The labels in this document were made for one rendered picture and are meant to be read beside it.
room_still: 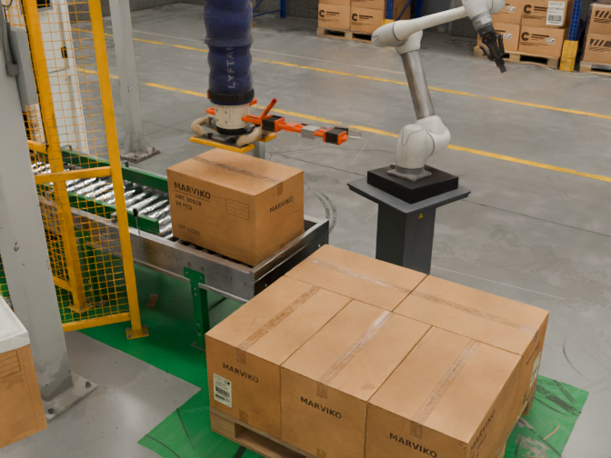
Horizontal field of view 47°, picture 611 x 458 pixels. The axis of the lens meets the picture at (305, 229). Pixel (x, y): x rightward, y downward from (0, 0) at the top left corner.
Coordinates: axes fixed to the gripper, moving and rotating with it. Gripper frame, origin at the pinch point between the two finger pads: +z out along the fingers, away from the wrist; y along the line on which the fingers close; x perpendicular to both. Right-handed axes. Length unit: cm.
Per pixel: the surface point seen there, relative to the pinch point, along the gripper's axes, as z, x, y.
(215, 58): -55, -99, -78
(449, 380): 114, -107, -14
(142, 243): 9, -124, -163
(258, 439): 116, -141, -104
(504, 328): 110, -61, -14
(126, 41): -177, 28, -325
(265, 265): 45, -102, -100
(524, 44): -94, 608, -292
